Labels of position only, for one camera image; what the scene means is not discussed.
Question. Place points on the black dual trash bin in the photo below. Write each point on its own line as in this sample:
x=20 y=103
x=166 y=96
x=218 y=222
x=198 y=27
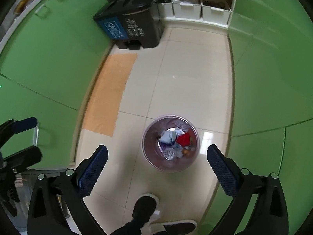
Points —
x=131 y=24

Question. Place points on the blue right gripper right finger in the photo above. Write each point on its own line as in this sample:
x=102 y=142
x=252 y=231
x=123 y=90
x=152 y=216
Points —
x=224 y=169

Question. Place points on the red drawstring pouch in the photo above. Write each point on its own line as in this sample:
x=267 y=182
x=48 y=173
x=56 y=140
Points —
x=184 y=140

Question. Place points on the white storage bin left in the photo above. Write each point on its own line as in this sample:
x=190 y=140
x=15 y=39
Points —
x=187 y=9

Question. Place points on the clear plastic water bottle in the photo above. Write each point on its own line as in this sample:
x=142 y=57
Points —
x=169 y=154

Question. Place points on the black white shoe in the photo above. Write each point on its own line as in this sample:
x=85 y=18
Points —
x=181 y=227
x=144 y=209

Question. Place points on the right black white shoe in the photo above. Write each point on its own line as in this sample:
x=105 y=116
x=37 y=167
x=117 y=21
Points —
x=181 y=227

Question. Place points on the orange floor mat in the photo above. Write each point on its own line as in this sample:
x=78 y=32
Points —
x=103 y=106

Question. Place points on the left black white shoe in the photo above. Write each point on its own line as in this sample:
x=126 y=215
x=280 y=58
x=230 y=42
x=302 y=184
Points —
x=144 y=209

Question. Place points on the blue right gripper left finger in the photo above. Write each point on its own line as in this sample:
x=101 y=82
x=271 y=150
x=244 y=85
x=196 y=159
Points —
x=90 y=169

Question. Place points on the white storage bin right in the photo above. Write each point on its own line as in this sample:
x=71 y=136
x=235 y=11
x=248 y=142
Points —
x=216 y=14

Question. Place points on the purple round waste bin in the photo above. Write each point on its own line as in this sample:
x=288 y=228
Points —
x=153 y=149

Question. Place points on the white storage bin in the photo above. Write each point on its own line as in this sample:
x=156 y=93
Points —
x=187 y=9
x=216 y=14

